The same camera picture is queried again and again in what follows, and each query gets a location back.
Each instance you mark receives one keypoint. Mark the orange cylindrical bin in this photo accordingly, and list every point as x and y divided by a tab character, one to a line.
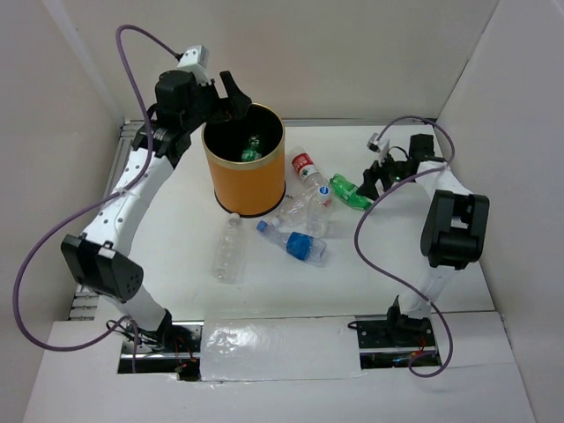
250	189

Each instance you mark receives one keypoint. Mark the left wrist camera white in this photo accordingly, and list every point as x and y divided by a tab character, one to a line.
193	57

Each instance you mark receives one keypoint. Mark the red label clear bottle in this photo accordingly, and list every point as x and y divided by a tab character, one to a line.
306	169

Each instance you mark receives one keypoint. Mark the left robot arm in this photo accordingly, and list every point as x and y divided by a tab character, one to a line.
99	258

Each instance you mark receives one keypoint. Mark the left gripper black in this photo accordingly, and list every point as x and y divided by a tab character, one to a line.
239	104

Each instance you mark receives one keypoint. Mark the green bottle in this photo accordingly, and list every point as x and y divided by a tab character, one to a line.
252	150
347	192

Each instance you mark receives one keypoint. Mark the clear bottle white cap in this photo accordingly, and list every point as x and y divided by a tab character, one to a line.
293	210

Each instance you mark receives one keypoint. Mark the clear bottle blue round sticker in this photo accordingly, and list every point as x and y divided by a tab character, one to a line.
319	211

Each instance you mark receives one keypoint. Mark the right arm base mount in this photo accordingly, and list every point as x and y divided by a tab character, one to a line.
380	346

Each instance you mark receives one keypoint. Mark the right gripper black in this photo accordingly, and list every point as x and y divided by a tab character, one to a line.
372	175

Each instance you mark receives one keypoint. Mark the clear crushed bottle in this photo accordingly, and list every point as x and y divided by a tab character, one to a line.
229	251

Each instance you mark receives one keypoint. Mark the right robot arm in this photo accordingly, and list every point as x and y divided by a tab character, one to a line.
453	234

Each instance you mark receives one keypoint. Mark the blue label clear bottle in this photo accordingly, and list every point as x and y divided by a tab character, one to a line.
303	247

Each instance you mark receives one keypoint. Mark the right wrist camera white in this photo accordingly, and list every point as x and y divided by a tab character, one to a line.
379	145

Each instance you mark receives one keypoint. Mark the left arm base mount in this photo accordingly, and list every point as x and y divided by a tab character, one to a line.
180	358

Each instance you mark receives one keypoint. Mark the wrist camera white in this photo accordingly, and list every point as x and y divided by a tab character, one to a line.
379	145
193	57

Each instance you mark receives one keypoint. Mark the white tape patch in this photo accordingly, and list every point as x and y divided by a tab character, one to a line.
287	349

